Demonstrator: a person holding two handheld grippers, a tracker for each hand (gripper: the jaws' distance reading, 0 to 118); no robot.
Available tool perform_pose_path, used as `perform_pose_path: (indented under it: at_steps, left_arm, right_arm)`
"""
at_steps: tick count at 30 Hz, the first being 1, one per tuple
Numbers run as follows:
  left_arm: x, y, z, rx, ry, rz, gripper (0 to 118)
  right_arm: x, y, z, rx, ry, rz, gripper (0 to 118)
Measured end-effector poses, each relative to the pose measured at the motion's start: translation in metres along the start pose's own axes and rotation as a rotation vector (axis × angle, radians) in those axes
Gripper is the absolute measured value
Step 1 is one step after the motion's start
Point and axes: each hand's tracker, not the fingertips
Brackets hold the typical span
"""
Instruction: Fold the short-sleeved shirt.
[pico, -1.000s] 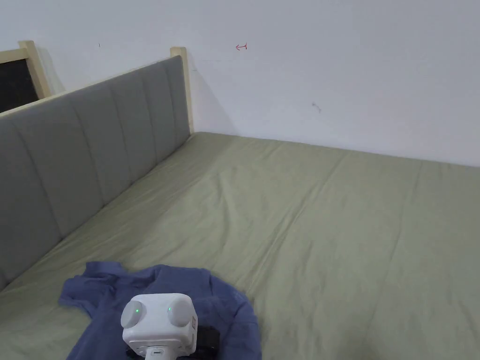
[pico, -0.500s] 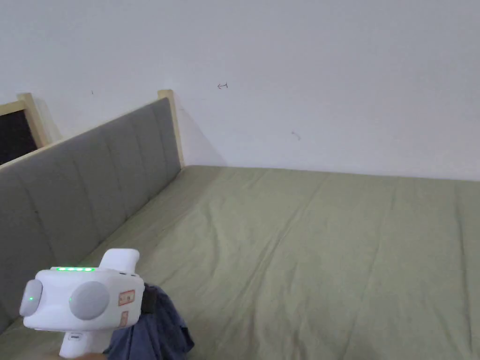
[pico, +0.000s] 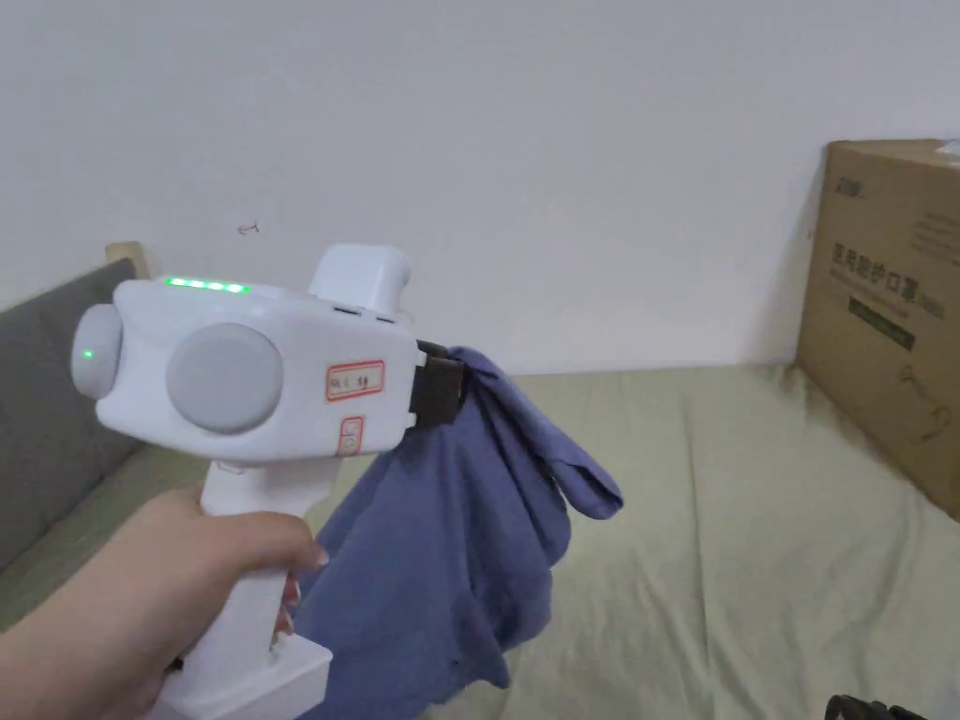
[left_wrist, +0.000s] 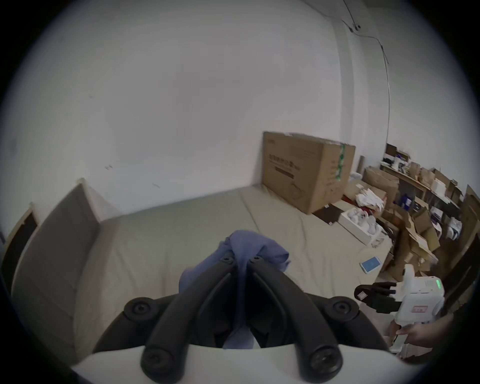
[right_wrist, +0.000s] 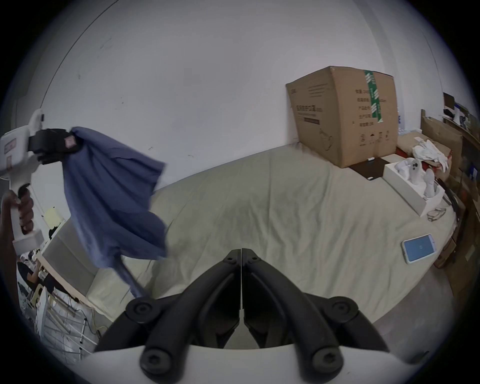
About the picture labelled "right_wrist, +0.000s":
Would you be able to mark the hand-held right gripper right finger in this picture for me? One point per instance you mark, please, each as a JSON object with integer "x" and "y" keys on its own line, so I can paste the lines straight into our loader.
{"x": 300, "y": 311}

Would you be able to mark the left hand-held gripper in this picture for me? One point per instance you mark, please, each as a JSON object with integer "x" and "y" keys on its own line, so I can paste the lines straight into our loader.
{"x": 15, "y": 152}

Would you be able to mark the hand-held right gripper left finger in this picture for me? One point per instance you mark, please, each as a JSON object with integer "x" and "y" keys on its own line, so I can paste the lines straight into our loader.
{"x": 180, "y": 311}

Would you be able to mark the dark blue shirt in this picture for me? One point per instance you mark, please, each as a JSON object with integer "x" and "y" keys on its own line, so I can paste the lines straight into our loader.
{"x": 105, "y": 195}

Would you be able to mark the person's left forearm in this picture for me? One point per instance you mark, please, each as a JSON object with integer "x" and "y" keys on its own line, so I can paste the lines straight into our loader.
{"x": 7, "y": 270}

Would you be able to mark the person's left hand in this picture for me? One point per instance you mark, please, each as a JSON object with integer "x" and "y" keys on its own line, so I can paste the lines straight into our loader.
{"x": 26, "y": 210}

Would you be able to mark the group of people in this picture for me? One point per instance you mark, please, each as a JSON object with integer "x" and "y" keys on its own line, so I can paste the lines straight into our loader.
{"x": 33, "y": 273}

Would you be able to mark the white phone with blue screen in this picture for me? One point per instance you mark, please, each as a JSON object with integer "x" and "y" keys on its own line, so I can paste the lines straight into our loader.
{"x": 419, "y": 248}

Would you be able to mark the white open flat box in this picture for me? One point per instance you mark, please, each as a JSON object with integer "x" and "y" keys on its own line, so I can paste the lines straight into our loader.
{"x": 407, "y": 193}

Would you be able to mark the dark flat board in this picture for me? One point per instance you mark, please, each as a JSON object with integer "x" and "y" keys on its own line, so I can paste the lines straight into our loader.
{"x": 371, "y": 168}

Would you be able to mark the clear glasses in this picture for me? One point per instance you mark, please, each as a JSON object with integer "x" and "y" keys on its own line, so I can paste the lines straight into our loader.
{"x": 436, "y": 214}

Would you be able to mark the white hand controller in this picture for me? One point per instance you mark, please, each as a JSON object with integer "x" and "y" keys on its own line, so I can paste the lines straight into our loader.
{"x": 429, "y": 183}
{"x": 410, "y": 170}

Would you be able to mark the large brown cardboard carton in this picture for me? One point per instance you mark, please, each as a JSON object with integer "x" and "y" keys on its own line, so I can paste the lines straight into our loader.
{"x": 337, "y": 116}

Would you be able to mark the white crumpled cloth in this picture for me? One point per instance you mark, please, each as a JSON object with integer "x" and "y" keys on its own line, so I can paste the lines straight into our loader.
{"x": 431, "y": 152}

